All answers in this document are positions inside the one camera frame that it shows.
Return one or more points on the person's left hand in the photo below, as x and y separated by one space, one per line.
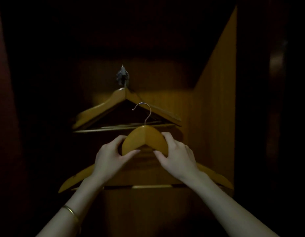
108 165

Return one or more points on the person's right hand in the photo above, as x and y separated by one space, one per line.
180 160

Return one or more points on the wooden hanger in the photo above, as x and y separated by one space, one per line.
117 126
145 138
105 106

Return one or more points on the brown wooden wardrobe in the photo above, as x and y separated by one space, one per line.
211 108

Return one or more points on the person's left forearm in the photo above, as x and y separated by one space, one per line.
68 214

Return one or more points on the person's right forearm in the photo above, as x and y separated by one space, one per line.
229 212

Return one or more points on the metal wardrobe hook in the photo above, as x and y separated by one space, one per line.
122 77

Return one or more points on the small white tag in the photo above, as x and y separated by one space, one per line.
122 69

